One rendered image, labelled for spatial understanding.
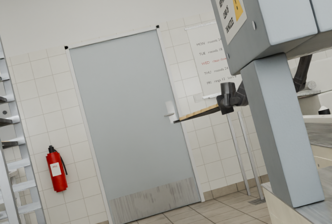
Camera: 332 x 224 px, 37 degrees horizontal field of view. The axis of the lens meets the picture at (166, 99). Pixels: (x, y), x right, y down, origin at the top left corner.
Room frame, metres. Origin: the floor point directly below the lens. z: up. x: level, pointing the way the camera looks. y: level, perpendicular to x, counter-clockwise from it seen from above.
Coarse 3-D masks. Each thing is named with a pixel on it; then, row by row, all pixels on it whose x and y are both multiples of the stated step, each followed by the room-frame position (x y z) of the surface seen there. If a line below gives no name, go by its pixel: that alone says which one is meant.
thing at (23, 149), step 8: (0, 40) 2.04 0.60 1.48; (0, 48) 2.03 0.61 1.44; (0, 64) 2.03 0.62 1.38; (0, 72) 2.02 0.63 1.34; (8, 72) 2.04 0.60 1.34; (8, 80) 2.03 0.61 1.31; (8, 88) 2.03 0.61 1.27; (8, 104) 2.02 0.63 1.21; (16, 104) 2.04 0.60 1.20; (16, 112) 2.03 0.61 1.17; (16, 128) 2.03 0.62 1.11; (16, 136) 2.02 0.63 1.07; (24, 136) 2.04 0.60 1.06; (24, 144) 2.03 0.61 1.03; (24, 152) 2.03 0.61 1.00; (24, 168) 2.02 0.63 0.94; (32, 168) 2.04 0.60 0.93; (32, 176) 2.03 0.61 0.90; (32, 192) 2.03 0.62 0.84; (32, 200) 2.02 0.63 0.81; (40, 200) 2.04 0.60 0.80; (40, 216) 2.03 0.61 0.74
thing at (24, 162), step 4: (20, 160) 2.02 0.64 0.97; (24, 160) 2.02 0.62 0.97; (28, 160) 2.02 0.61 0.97; (8, 164) 2.02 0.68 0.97; (12, 164) 2.02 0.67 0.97; (16, 164) 2.02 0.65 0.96; (20, 164) 2.02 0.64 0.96; (24, 164) 2.02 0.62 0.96; (28, 164) 2.02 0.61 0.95; (8, 168) 2.01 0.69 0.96; (12, 168) 2.02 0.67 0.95; (16, 168) 1.99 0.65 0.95
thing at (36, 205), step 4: (28, 204) 2.02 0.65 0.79; (32, 204) 2.02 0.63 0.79; (36, 204) 2.02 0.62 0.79; (40, 204) 2.02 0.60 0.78; (20, 208) 2.02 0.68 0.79; (24, 208) 2.02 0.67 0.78; (28, 208) 2.02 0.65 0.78; (32, 208) 2.02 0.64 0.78; (36, 208) 2.02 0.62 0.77; (40, 208) 2.00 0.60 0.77; (0, 212) 2.01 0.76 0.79; (4, 212) 2.01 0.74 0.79; (20, 212) 2.02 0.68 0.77; (24, 212) 2.01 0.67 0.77; (28, 212) 1.99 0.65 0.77; (0, 216) 2.01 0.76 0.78; (4, 216) 2.01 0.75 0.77
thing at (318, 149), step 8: (320, 112) 1.42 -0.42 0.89; (328, 112) 1.41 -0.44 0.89; (312, 144) 1.17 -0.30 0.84; (320, 144) 1.11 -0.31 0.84; (328, 144) 1.08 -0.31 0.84; (320, 152) 1.12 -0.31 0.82; (328, 152) 1.06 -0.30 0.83; (320, 160) 1.13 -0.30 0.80; (328, 160) 1.07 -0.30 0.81; (320, 168) 1.15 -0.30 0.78
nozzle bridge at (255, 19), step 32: (224, 0) 0.67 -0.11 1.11; (256, 0) 0.48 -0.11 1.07; (288, 0) 0.48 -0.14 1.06; (320, 0) 0.48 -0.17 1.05; (224, 32) 0.74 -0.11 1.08; (256, 32) 0.52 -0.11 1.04; (288, 32) 0.48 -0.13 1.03; (320, 32) 0.48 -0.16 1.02; (256, 64) 0.58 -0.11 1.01; (288, 64) 0.58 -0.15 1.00; (256, 96) 0.62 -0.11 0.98; (288, 96) 0.58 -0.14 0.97; (256, 128) 0.69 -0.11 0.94; (288, 128) 0.58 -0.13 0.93; (288, 160) 0.58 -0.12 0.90; (288, 192) 0.59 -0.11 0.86; (320, 192) 0.58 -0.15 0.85
